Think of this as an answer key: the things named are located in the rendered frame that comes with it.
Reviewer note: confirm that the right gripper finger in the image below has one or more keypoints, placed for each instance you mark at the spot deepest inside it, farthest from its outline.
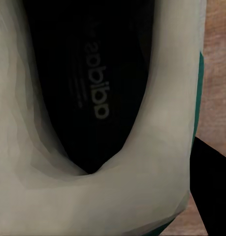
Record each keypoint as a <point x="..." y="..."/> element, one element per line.
<point x="208" y="186"/>

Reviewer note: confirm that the gym shoe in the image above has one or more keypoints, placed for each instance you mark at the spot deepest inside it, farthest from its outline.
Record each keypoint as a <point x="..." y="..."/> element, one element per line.
<point x="99" y="107"/>

